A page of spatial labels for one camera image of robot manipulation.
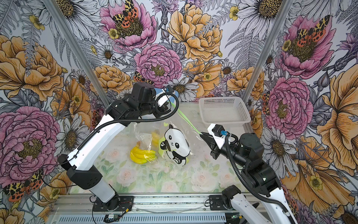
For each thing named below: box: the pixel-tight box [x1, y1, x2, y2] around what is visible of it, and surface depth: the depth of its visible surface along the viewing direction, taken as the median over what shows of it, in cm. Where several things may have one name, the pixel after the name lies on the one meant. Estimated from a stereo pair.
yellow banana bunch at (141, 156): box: [129, 140, 158, 165], surface depth 85 cm
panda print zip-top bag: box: [158, 103, 207, 167], surface depth 72 cm
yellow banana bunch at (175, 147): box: [158, 130, 192, 166], surface depth 74 cm
